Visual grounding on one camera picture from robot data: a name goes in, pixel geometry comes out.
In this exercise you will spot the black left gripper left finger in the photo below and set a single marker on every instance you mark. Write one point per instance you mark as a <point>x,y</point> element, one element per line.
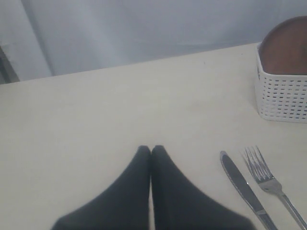
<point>124,205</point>

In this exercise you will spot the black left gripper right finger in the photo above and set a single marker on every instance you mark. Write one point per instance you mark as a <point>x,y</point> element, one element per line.
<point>179,205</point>

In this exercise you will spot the silver table knife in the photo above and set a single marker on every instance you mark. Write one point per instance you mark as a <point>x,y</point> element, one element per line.
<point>245,191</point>

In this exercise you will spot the silver metal fork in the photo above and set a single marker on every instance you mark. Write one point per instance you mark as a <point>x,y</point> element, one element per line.
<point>261,173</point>

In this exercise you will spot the white perforated plastic basket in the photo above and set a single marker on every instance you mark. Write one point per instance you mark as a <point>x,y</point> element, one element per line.
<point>280,97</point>

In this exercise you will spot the brown round plate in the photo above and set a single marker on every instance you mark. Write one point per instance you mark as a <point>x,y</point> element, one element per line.
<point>284,49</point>

